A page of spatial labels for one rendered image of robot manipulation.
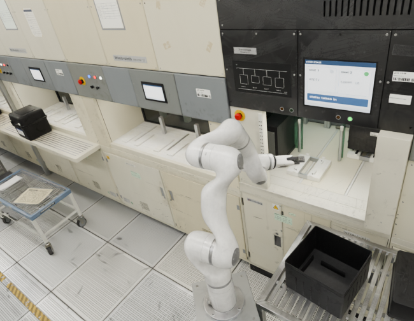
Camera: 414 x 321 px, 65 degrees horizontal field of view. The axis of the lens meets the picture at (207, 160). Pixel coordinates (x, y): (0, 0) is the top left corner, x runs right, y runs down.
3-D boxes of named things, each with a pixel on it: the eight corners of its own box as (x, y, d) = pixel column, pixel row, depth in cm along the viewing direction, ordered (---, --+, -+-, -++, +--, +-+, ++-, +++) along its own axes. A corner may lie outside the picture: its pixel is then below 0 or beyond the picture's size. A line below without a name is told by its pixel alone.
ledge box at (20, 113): (16, 136, 340) (4, 114, 325) (41, 124, 356) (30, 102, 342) (28, 142, 322) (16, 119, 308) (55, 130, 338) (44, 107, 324)
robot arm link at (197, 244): (224, 292, 136) (216, 255, 122) (187, 278, 144) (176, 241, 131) (236, 270, 144) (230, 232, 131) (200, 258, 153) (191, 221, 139)
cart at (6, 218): (0, 225, 351) (-24, 190, 325) (42, 195, 384) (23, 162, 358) (51, 257, 299) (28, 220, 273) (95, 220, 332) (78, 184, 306)
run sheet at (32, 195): (11, 203, 300) (10, 202, 299) (28, 187, 318) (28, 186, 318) (38, 205, 291) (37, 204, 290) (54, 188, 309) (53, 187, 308)
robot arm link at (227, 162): (208, 251, 142) (242, 263, 134) (194, 265, 132) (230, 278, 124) (211, 139, 128) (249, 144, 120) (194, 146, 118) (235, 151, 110)
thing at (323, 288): (314, 248, 170) (314, 224, 160) (369, 276, 152) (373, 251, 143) (284, 285, 155) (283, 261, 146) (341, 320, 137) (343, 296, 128)
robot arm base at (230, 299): (207, 325, 144) (200, 300, 134) (201, 288, 160) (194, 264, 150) (248, 315, 145) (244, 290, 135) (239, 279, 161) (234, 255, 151)
